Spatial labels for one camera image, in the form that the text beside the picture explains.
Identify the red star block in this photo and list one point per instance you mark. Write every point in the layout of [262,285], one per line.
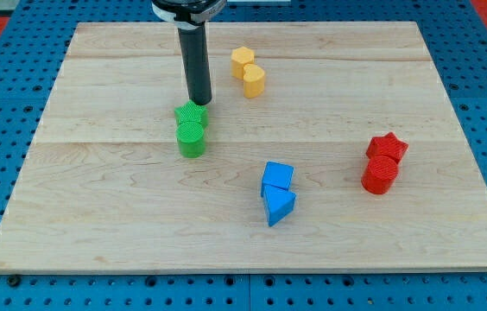
[388,145]

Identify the green star block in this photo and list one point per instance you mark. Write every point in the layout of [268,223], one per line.
[191,112]

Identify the yellow hexagon block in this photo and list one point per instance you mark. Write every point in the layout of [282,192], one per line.
[240,57]

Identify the yellow heart block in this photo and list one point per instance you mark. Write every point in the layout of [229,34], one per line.
[254,80]

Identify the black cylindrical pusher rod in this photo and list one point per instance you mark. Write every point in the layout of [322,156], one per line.
[193,45]

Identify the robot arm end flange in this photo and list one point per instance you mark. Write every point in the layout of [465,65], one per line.
[187,14]

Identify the blue triangle block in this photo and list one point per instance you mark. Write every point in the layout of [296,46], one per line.
[278,203]

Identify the green cylinder block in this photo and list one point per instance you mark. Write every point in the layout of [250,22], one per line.
[190,139]

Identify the blue cube block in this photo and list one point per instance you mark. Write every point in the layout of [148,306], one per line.
[277,175]

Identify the red cylinder block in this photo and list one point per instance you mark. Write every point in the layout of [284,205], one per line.
[379,174]

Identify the wooden board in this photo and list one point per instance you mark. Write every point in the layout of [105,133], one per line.
[105,190]

